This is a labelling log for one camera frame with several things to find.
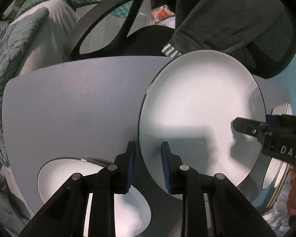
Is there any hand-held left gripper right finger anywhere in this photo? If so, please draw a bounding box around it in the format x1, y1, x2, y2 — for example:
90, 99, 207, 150
161, 141, 277, 237

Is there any clear crinkled plastic sheet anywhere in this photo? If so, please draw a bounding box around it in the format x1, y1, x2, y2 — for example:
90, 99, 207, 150
261, 195, 293, 230

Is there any black office chair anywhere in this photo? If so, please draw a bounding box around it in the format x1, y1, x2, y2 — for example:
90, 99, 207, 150
65, 0, 296, 79

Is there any white plate with black rim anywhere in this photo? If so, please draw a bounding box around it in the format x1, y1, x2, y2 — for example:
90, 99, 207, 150
138, 50, 266, 193
37, 157, 153, 237

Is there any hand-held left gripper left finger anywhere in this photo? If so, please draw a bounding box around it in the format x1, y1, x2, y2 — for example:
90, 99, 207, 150
19, 141, 137, 237

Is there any white bowl with black rim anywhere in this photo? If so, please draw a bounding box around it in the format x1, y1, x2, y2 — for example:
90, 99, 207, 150
261, 102, 294, 191

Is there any grey quilted blanket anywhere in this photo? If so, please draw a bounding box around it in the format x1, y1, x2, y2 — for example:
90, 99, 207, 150
0, 7, 50, 195

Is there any dark fleece garment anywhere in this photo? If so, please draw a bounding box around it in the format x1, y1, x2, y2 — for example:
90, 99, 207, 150
161, 0, 296, 62

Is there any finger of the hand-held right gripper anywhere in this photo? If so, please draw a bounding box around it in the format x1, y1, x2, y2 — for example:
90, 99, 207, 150
266, 114, 283, 125
233, 117, 269, 139

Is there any white bed sheet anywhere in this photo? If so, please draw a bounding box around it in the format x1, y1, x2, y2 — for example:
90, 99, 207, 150
10, 0, 81, 76

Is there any orange and white plastic bag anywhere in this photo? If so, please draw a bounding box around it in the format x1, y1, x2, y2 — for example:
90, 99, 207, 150
148, 5, 177, 27

